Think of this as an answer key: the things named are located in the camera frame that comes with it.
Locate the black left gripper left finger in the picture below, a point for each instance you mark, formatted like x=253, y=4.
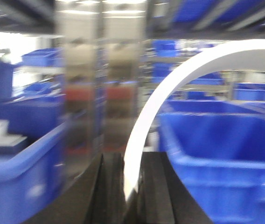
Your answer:
x=96, y=197

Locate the blue bin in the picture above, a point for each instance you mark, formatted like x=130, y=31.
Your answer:
x=33, y=178
x=217, y=149

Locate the blue bin at right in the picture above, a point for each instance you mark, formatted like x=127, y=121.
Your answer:
x=217, y=149

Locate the steel shelf upright post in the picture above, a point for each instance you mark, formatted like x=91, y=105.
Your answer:
x=102, y=47

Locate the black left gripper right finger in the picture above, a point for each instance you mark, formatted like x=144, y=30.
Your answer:
x=159, y=197

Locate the blue bin at left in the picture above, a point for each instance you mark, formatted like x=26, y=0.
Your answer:
x=33, y=178

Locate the white half-ring pipe clamp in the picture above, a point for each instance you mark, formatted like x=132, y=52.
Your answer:
x=234, y=55

